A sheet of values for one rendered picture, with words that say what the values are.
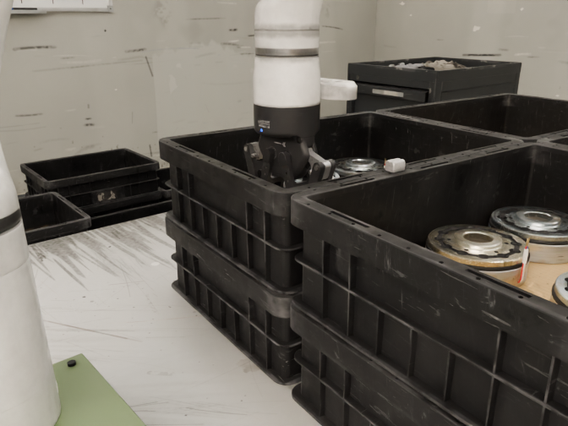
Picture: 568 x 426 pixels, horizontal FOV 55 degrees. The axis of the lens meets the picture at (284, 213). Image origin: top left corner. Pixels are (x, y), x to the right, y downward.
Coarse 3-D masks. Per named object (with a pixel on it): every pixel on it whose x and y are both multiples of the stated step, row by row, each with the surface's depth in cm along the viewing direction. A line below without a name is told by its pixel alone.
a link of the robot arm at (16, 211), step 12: (0, 144) 43; (0, 156) 42; (0, 168) 41; (0, 180) 40; (12, 180) 41; (0, 192) 39; (12, 192) 40; (0, 204) 38; (12, 204) 39; (0, 216) 38; (12, 216) 39; (0, 228) 38
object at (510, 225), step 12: (492, 216) 64; (504, 216) 64; (564, 216) 64; (504, 228) 61; (516, 228) 60; (528, 228) 60; (540, 228) 60; (552, 228) 60; (564, 228) 60; (540, 240) 59; (552, 240) 58; (564, 240) 58
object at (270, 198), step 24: (336, 120) 88; (408, 120) 86; (168, 144) 69; (504, 144) 69; (192, 168) 64; (216, 168) 59; (384, 168) 58; (240, 192) 56; (264, 192) 52; (288, 192) 50
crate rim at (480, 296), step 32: (448, 160) 62; (480, 160) 63; (320, 192) 50; (320, 224) 46; (352, 224) 43; (384, 256) 40; (416, 256) 37; (448, 288) 35; (480, 288) 33; (512, 288) 33; (512, 320) 32; (544, 320) 30
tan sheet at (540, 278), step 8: (536, 264) 59; (544, 264) 59; (552, 264) 59; (560, 264) 59; (528, 272) 57; (536, 272) 57; (544, 272) 57; (552, 272) 57; (560, 272) 57; (528, 280) 55; (536, 280) 55; (544, 280) 55; (552, 280) 55; (528, 288) 54; (536, 288) 54; (544, 288) 54; (544, 296) 52
